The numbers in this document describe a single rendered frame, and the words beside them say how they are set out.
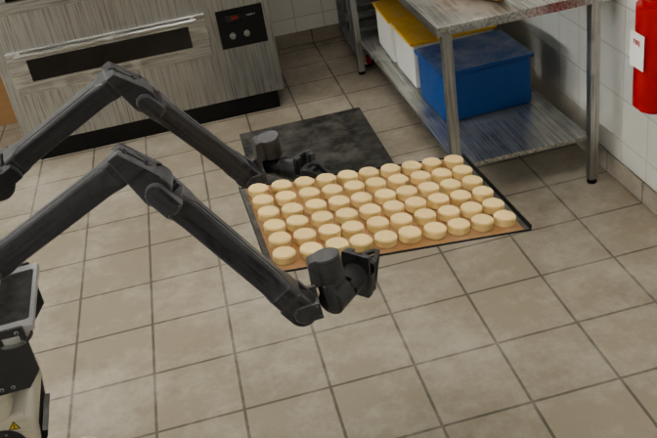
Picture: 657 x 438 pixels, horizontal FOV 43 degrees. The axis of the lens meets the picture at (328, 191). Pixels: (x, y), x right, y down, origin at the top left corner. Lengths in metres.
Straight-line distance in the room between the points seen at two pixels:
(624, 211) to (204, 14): 2.44
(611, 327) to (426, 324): 0.64
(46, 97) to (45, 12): 0.48
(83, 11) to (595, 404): 3.25
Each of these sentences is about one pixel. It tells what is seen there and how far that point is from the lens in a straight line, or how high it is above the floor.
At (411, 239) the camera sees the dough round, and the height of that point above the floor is 0.96.
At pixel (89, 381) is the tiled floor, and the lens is 3.25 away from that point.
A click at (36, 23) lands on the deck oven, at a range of 4.76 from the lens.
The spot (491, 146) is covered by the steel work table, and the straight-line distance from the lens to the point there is 3.74.
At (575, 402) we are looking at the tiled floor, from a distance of 2.81.
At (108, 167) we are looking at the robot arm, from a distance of 1.54.
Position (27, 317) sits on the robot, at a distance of 1.90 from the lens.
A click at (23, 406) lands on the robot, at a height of 0.73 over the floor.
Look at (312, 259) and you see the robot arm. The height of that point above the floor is 1.06.
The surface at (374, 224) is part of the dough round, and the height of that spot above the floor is 0.97.
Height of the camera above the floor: 1.98
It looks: 30 degrees down
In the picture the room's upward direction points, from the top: 10 degrees counter-clockwise
